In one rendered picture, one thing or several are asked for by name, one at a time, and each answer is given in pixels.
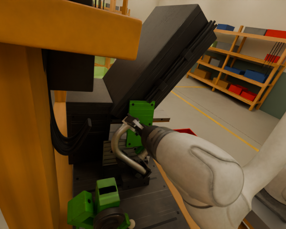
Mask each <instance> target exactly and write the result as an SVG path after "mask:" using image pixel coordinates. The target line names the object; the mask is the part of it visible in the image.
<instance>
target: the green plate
mask: <svg viewBox="0 0 286 229"><path fill-rule="evenodd" d="M154 106H155V101H152V102H151V103H150V104H149V101H148V102H147V101H145V100H129V108H128V113H129V114H130V115H131V116H132V117H135V118H136V117H137V118H139V121H140V122H139V123H140V124H141V123H142V124H144V125H147V126H151V125H152V124H153V114H154ZM126 132H127V136H126V148H128V147H137V146H142V143H141V137H140V136H139V135H138V136H136V135H135V133H134V132H133V131H132V130H130V129H128V130H127V131H126Z"/></svg>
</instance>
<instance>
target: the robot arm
mask: <svg viewBox="0 0 286 229"><path fill-rule="evenodd" d="M122 122H123V123H125V124H126V125H127V126H130V128H129V129H130V130H132V131H133V132H134V133H135V135H136V136H138V135H139V136H140V137H141V143H142V145H143V147H144V148H145V149H146V150H147V153H148V154H149V155H150V156H151V157H152V158H153V159H154V160H156V162H157V163H158V164H160V165H161V167H162V169H163V170H164V172H165V173H166V176H167V177H168V179H169V180H170V181H171V182H172V184H173V185H174V186H175V188H176V189H177V190H178V192H179V193H180V195H181V197H182V200H183V203H184V205H185V207H186V209H187V211H188V213H189V214H190V216H191V217H192V219H193V220H194V221H195V223H196V224H197V225H198V226H199V227H200V228H201V229H238V226H239V225H240V224H241V222H242V220H243V219H244V218H245V216H246V215H247V214H248V213H249V212H250V211H251V210H252V208H251V201H252V198H253V197H254V196H255V197H256V198H257V199H258V200H260V201H261V202H262V203H263V204H264V205H265V206H266V207H268V208H269V209H270V210H271V211H273V212H274V213H275V214H276V215H277V216H278V217H279V218H280V219H281V220H282V221H283V222H285V223H286V112H285V113H284V115H283V116H282V118H281V119H280V121H279V122H278V124H277V125H276V126H275V128H274V129H273V131H272V132H271V134H270V135H269V137H268V138H267V140H266V141H265V143H264V144H263V146H262V147H261V148H260V150H259V151H258V152H257V154H256V155H255V156H254V158H253V159H252V160H251V161H250V162H249V163H248V164H246V165H245V166H243V167H241V166H240V164H239V163H238V162H237V161H236V160H235V159H234V158H233V157H232V156H231V155H229V154H228V153H227V152H226V151H224V150H223V149H221V148H220V147H218V146H216V145H215V144H213V143H211V142H209V141H207V140H205V139H202V138H200V137H197V136H195V135H192V134H188V133H179V132H177V131H175V130H172V129H170V128H167V127H159V126H156V125H151V126H147V125H144V124H142V123H141V124H140V123H139V122H140V121H139V118H137V117H136V118H135V117H132V116H130V115H129V116H126V117H125V118H124V119H123V120H122Z"/></svg>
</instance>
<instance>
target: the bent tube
mask: <svg viewBox="0 0 286 229"><path fill-rule="evenodd" d="M129 128H130V126H127V125H126V124H125V123H123V124H122V125H121V126H120V127H119V128H118V129H117V130H116V131H115V132H114V134H113V136H112V140H111V149H112V152H113V153H114V155H115V156H116V157H117V158H118V159H120V160H121V161H123V162H124V163H126V164H127V165H129V166H130V167H132V168H133V169H135V170H136V171H138V172H139V173H141V174H142V175H143V174H145V173H146V169H145V168H144V167H143V166H141V165H140V164H138V163H137V162H136V161H134V160H133V159H131V158H130V157H128V156H127V155H126V154H124V153H123V152H122V151H121V150H120V148H119V146H118V143H119V139H120V137H121V136H122V134H123V133H124V132H126V131H127V130H128V129H129Z"/></svg>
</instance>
